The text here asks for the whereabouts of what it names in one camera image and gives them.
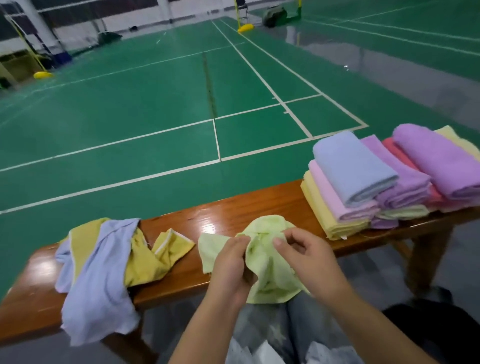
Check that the person's right hand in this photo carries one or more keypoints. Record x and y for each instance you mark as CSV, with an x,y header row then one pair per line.
x,y
315,262

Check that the person's left hand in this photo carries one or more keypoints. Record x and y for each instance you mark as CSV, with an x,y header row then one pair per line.
x,y
232,274

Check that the yellow green towel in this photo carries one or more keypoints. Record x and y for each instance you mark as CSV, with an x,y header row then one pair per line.
x,y
266,255

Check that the pale yellow towel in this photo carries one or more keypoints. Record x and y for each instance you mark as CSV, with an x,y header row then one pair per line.
x,y
330,221
311,206
461,141

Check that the light pink towel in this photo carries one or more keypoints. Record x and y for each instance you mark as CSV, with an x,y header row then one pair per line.
x,y
334,199

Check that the yellow white striped cloth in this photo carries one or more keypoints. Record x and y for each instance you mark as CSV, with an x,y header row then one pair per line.
x,y
171,247

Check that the light green striped towel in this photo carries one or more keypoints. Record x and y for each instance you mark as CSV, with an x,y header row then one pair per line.
x,y
405,212

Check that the white blue towel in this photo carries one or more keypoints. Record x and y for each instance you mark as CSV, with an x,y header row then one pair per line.
x,y
352,165

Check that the light blue towel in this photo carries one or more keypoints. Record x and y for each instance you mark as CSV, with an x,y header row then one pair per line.
x,y
97,285

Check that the hot pink towel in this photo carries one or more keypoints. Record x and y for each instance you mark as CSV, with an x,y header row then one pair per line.
x,y
435,196

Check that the person's right forearm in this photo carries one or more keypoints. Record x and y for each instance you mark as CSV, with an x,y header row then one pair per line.
x,y
382,330

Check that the person's left forearm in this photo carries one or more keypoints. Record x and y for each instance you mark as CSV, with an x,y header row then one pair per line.
x,y
206,334

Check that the person's grey trousers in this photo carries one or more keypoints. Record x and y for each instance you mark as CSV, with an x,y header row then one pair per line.
x,y
300,330

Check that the brown wooden bench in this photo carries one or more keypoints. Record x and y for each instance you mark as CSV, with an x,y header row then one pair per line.
x,y
225,210

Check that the black sports bag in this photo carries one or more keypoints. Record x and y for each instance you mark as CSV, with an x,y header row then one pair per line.
x,y
275,16

